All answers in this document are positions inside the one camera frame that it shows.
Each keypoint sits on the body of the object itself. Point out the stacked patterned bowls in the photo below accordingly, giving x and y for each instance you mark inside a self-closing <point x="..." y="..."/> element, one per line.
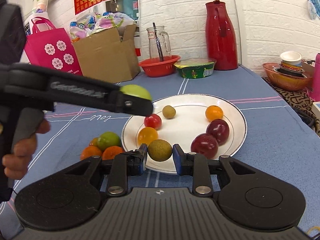
<point x="291" y="70"/>

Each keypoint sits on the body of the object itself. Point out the small orange kumquat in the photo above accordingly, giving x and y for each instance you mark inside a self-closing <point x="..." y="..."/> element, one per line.
<point x="214" y="112"/>

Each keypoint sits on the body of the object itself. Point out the pink water bottle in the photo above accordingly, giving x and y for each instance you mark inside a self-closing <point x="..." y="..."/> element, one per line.
<point x="314" y="93"/>

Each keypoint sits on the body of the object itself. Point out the orange tangerine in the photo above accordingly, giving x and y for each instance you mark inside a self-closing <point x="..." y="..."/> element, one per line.
<point x="110" y="152"/>
<point x="90" y="151"/>

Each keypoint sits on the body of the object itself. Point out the person's left hand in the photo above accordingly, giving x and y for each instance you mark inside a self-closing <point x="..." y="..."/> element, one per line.
<point x="16" y="163"/>

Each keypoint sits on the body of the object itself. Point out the large green mango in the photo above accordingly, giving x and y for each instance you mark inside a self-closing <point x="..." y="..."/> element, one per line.
<point x="137" y="91"/>

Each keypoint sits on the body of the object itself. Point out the glass pitcher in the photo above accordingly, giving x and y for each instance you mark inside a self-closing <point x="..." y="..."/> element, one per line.
<point x="164" y="39"/>

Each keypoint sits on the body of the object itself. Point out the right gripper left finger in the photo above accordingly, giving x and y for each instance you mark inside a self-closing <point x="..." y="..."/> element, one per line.
<point x="124" y="165"/>

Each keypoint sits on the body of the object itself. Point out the brown kiwi fruit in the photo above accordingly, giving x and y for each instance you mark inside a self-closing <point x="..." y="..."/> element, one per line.
<point x="159" y="150"/>
<point x="169" y="112"/>

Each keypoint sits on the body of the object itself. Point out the dark red plum front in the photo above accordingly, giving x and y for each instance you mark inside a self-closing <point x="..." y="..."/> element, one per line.
<point x="206" y="145"/>

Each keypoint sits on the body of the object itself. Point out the teal wall picture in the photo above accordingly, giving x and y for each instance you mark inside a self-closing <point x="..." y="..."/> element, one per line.
<point x="127" y="7"/>

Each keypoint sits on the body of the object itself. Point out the pink tote bag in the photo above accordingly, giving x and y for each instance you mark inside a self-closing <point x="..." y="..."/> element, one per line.
<point x="51" y="47"/>

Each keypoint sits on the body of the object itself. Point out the dark red plum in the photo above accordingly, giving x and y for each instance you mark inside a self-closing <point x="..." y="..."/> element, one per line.
<point x="206" y="145"/>
<point x="219" y="129"/>

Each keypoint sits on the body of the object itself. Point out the red thermos jug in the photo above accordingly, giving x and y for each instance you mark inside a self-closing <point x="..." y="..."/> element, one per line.
<point x="220" y="36"/>

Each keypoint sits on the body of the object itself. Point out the green lime fruit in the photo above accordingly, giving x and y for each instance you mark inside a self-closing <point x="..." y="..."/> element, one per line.
<point x="108" y="139"/>

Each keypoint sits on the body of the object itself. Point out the dark red plum rear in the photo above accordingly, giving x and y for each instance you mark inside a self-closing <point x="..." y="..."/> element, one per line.
<point x="219" y="129"/>

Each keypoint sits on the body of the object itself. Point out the cardboard box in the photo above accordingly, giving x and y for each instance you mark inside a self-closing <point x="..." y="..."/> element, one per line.
<point x="107" y="56"/>

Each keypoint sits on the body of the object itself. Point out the blue striped tablecloth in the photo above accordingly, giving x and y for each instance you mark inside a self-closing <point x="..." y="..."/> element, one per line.
<point x="277" y="141"/>

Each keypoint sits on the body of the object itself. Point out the white round plate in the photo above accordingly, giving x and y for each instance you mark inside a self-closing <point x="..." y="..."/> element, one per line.
<point x="190" y="121"/>

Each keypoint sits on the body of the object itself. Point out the black stirring stick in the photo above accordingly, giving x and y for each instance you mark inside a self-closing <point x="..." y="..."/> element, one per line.
<point x="158" y="43"/>

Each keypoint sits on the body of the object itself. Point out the yellow orange fruit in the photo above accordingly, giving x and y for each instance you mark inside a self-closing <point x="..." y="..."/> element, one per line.
<point x="146" y="136"/>

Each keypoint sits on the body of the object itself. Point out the red plastic basket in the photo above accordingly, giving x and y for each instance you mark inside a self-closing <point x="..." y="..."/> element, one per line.
<point x="155" y="68"/>

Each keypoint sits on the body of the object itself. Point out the small red tomato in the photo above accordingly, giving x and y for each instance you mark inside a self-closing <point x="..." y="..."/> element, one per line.
<point x="153" y="121"/>

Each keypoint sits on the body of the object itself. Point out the red orange small fruit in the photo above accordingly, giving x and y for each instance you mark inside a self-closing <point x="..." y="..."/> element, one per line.
<point x="94" y="142"/>

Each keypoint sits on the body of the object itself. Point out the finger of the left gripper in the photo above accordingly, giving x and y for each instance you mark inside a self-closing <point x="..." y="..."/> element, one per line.
<point x="132" y="105"/>

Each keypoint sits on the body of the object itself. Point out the floral cloth in box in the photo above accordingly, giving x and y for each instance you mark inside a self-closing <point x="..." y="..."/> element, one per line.
<point x="95" y="23"/>

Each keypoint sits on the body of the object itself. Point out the green instant noodle bowl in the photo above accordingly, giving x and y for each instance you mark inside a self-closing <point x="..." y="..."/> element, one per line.
<point x="195" y="68"/>

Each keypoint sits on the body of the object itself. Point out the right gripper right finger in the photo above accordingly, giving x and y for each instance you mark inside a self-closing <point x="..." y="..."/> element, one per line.
<point x="194" y="165"/>

